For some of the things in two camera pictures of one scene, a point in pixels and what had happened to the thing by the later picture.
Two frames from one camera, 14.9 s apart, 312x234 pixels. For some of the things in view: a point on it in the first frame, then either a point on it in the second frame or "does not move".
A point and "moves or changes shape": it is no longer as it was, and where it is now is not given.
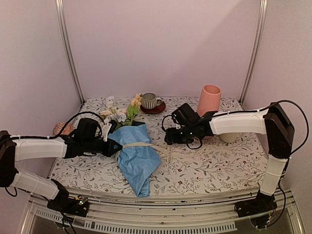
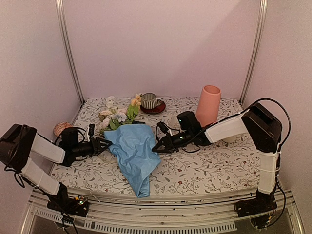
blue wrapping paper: x=140 y=161 moves or changes shape
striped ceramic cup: x=149 y=101 does not move
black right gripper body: x=186 y=136 to x=183 y=141
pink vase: x=209 y=99 does not move
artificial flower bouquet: x=124 y=116 does not move
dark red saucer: x=157 y=109 does not move
